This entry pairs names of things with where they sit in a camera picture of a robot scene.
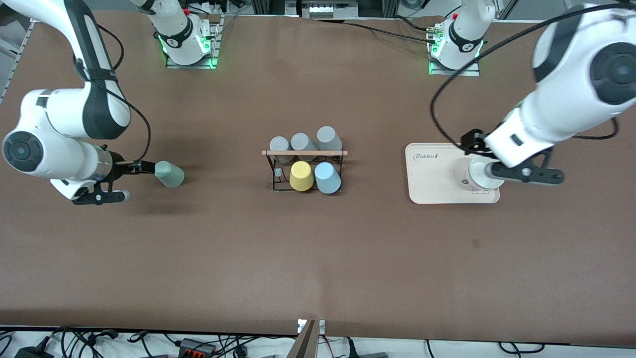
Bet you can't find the mint green cup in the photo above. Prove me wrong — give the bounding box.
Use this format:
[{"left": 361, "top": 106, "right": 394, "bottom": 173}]
[{"left": 155, "top": 161, "right": 185, "bottom": 188}]

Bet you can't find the light blue cup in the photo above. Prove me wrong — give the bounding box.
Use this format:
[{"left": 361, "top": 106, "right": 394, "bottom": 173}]
[{"left": 315, "top": 162, "right": 342, "bottom": 194}]

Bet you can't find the white bowl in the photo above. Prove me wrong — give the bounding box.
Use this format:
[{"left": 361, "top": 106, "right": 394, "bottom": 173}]
[{"left": 465, "top": 155, "right": 506, "bottom": 192}]

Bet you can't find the cream plastic tray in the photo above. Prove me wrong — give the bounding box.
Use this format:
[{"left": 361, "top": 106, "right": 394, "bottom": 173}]
[{"left": 405, "top": 143, "right": 501, "bottom": 205}]

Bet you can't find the grey cup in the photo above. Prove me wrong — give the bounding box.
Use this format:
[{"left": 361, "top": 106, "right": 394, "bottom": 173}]
[
  {"left": 290, "top": 133, "right": 319, "bottom": 162},
  {"left": 317, "top": 126, "right": 343, "bottom": 152},
  {"left": 269, "top": 136, "right": 294, "bottom": 164}
]

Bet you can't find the yellow cup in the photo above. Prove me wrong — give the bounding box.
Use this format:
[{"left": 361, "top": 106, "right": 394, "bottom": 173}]
[{"left": 290, "top": 161, "right": 316, "bottom": 192}]

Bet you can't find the black orange terminal block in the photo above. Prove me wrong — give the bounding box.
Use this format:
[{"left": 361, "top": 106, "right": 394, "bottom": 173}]
[{"left": 179, "top": 338, "right": 218, "bottom": 358}]

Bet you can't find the white device with slots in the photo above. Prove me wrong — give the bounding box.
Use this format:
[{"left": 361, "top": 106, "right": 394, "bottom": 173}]
[{"left": 301, "top": 0, "right": 359, "bottom": 19}]

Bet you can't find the black power adapter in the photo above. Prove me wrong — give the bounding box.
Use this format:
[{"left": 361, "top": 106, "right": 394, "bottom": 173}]
[{"left": 14, "top": 345, "right": 55, "bottom": 358}]

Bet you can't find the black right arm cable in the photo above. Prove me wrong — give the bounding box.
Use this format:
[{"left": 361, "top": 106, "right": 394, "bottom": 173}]
[{"left": 75, "top": 24, "right": 152, "bottom": 165}]

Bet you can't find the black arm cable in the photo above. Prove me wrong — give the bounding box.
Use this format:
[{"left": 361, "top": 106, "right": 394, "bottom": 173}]
[
  {"left": 430, "top": 0, "right": 636, "bottom": 152},
  {"left": 75, "top": 24, "right": 152, "bottom": 165}
]

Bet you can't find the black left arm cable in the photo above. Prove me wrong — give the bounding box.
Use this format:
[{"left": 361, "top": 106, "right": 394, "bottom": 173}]
[{"left": 430, "top": 0, "right": 636, "bottom": 152}]

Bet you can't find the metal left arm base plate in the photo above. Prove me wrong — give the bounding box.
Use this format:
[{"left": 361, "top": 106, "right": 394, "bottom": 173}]
[{"left": 428, "top": 25, "right": 481, "bottom": 77}]

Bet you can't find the black cable on table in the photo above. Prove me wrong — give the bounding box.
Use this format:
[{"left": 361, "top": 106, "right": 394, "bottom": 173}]
[{"left": 313, "top": 18, "right": 440, "bottom": 44}]

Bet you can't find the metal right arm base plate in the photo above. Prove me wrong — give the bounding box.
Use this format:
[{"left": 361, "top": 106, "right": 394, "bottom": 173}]
[{"left": 165, "top": 15, "right": 221, "bottom": 70}]

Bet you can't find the black wire cup rack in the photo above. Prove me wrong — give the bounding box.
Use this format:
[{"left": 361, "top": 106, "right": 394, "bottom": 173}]
[{"left": 262, "top": 149, "right": 348, "bottom": 193}]

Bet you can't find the black looped floor cable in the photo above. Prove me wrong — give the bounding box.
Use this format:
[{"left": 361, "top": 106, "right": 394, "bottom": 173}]
[{"left": 498, "top": 341, "right": 546, "bottom": 355}]

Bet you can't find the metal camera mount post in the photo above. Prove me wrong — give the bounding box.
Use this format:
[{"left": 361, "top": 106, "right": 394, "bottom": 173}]
[{"left": 287, "top": 319, "right": 326, "bottom": 358}]

